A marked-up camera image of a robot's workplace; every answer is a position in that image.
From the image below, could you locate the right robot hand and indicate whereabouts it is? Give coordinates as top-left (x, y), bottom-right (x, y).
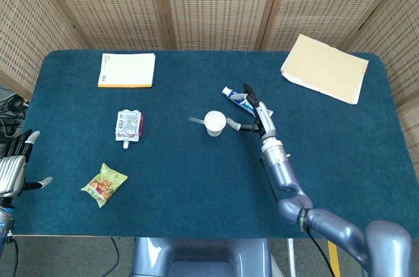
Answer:
top-left (225, 83), bottom-right (278, 142)

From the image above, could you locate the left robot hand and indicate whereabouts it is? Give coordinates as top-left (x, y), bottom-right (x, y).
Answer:
top-left (0, 128), bottom-right (54, 200)

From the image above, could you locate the white paper cup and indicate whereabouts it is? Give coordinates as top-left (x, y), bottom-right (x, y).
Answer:
top-left (204, 110), bottom-right (227, 138)

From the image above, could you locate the blue white toothpaste tube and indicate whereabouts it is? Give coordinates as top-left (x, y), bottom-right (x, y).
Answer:
top-left (221, 86), bottom-right (274, 119)

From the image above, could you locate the beige paper folder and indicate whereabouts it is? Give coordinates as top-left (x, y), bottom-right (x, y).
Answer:
top-left (280, 33), bottom-right (370, 105)

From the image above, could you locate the blue table cloth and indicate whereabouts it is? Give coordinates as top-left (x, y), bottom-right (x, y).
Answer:
top-left (12, 49), bottom-right (414, 240)

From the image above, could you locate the green snack bag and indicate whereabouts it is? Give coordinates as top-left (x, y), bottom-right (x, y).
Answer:
top-left (81, 162), bottom-right (128, 209)

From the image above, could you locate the white spouted drink pouch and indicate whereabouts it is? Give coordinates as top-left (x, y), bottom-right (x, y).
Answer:
top-left (115, 109), bottom-right (145, 150)

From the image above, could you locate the woven folding screen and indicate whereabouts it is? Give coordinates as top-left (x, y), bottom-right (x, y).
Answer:
top-left (0, 0), bottom-right (419, 163)

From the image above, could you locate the white yellow notepad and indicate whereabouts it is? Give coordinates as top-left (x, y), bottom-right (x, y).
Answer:
top-left (97, 52), bottom-right (156, 88)

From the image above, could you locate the white table leg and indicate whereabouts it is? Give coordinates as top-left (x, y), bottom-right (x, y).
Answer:
top-left (287, 238), bottom-right (297, 277)

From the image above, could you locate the grey robot torso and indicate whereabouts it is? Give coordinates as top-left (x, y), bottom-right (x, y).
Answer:
top-left (130, 236), bottom-right (273, 277)

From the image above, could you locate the black cable bundle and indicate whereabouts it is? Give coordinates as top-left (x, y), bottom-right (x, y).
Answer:
top-left (0, 92), bottom-right (30, 142)

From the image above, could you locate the blue floor cable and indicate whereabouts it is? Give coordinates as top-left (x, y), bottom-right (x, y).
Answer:
top-left (109, 236), bottom-right (119, 268)

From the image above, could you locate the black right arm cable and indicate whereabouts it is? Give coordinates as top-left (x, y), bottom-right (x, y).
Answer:
top-left (260, 157), bottom-right (338, 277)

